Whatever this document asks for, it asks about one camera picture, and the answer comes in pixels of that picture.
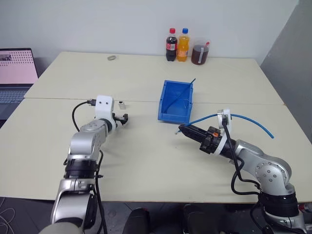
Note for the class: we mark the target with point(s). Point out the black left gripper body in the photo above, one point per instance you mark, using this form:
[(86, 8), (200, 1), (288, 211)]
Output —
[(118, 121)]

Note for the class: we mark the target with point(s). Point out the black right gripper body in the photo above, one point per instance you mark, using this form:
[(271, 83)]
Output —
[(210, 141)]

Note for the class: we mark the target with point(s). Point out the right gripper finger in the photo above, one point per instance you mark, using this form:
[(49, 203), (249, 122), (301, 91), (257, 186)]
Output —
[(193, 130), (192, 135)]

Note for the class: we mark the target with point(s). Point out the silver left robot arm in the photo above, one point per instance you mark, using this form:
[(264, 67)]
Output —
[(80, 146)]

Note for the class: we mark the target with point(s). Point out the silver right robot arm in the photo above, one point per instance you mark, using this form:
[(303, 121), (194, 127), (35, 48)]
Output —
[(270, 170)]

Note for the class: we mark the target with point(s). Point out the small white coupler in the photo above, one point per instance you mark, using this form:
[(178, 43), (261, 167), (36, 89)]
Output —
[(121, 104)]

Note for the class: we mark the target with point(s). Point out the blue plastic bin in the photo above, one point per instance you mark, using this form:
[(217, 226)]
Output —
[(174, 113)]

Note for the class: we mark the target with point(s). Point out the clear jar brown liquid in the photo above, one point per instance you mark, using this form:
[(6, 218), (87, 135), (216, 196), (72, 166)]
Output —
[(200, 53)]

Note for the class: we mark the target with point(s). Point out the cola bottle red cap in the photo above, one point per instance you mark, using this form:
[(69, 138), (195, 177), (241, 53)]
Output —
[(171, 46)]

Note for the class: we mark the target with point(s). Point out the orange soda bottle blue cap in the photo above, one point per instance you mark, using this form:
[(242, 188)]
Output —
[(183, 47)]

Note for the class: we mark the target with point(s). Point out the dark rounded shape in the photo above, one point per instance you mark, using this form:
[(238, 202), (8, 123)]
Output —
[(136, 221)]

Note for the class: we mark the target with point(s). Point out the open laptop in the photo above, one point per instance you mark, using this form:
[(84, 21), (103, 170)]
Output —
[(14, 70)]

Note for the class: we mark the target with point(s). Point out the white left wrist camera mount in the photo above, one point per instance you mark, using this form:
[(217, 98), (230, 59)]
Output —
[(104, 107)]

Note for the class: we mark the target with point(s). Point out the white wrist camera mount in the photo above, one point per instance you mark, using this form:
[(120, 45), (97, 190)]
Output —
[(223, 116), (104, 107)]

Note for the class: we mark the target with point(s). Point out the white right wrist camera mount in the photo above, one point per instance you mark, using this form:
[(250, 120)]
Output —
[(223, 116)]

